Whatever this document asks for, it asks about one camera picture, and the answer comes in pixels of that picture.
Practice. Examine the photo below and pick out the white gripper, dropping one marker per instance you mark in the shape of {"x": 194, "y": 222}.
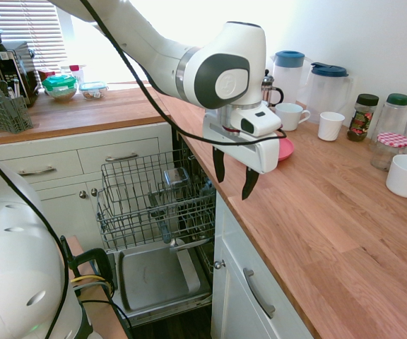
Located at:
{"x": 249, "y": 155}

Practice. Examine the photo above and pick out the pink plastic plate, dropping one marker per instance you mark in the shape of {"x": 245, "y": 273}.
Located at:
{"x": 286, "y": 150}

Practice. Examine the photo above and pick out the grey dishwasher spray tube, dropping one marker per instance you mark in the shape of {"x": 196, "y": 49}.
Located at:
{"x": 163, "y": 222}

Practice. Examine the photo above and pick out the steel dishwasher door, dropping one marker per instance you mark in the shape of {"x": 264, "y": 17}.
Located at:
{"x": 154, "y": 279}

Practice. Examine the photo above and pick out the clear glass food container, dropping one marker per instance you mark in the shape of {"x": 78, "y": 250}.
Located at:
{"x": 176, "y": 177}

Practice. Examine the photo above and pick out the round metal cabinet knob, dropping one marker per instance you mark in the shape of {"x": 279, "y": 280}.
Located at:
{"x": 219, "y": 264}
{"x": 94, "y": 193}
{"x": 82, "y": 194}

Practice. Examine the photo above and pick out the glass French press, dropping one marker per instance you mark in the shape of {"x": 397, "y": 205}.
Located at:
{"x": 270, "y": 90}

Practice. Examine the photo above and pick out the white ribbed cup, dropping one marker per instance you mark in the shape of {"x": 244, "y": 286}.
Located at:
{"x": 330, "y": 126}

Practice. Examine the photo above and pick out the clear pitcher light blue lid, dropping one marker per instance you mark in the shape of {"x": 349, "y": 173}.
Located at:
{"x": 288, "y": 77}

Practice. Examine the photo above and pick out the clear pitcher dark blue lid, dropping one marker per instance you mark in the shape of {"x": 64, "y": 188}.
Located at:
{"x": 327, "y": 92}

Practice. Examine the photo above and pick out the dark coffee jar black lid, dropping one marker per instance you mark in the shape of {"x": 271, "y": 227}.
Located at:
{"x": 361, "y": 118}

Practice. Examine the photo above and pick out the glass jar red checkered lid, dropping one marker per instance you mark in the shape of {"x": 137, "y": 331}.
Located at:
{"x": 389, "y": 152}

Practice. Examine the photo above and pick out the black C-clamp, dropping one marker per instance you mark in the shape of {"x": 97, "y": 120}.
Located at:
{"x": 95, "y": 256}

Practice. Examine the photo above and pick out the food container blue lid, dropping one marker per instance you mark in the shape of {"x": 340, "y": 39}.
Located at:
{"x": 93, "y": 91}

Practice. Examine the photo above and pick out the clear bottle green lid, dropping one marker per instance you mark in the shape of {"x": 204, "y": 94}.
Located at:
{"x": 394, "y": 116}

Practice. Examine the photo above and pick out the white bottle red cap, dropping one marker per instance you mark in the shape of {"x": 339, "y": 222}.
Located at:
{"x": 78, "y": 73}

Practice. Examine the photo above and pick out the food container green lid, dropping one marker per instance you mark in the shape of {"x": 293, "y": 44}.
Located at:
{"x": 59, "y": 88}

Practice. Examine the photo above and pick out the wooden robot mounting board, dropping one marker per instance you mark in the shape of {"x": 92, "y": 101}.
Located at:
{"x": 97, "y": 318}

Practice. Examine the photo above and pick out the grey plastic cutlery basket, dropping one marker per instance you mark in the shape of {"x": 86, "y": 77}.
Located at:
{"x": 4, "y": 113}

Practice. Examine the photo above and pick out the window blinds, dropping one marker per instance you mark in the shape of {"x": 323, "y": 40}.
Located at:
{"x": 30, "y": 31}

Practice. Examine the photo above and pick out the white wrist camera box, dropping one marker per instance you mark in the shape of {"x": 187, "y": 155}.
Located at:
{"x": 256, "y": 121}

